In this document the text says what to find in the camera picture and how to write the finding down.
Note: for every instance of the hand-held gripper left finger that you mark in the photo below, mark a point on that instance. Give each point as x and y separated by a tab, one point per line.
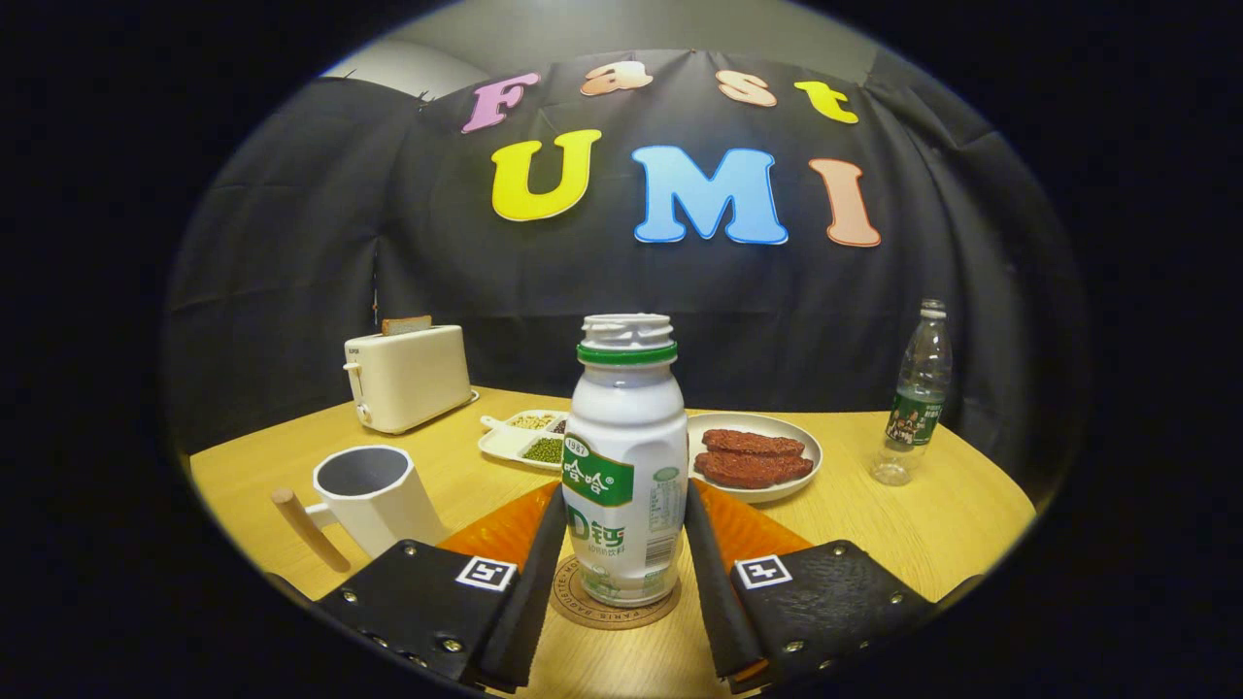
529	602

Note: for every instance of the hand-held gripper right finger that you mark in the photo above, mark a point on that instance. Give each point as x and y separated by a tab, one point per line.
714	602

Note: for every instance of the round cork coaster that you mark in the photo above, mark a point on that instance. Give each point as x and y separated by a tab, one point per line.
621	618

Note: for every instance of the white juice bottle green label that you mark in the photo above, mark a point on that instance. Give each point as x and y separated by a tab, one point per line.
626	427

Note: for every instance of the clear plastic water bottle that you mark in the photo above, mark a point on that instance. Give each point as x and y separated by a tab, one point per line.
913	417

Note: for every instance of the round white plate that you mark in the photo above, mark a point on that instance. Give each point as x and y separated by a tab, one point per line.
757	495

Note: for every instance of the reddish brown meat patty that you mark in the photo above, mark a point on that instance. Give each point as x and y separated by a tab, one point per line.
753	471
753	442

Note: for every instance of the white divided dish with beans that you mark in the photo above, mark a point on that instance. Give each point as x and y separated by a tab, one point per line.
505	442

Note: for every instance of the wooden table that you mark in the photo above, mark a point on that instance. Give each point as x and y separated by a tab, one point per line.
923	534

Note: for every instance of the cream toaster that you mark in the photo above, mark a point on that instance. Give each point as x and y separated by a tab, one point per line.
413	379

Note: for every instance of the bread slice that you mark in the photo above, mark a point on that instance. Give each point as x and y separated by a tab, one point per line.
406	325

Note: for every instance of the black backdrop cloth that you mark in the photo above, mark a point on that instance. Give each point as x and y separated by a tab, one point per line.
291	243

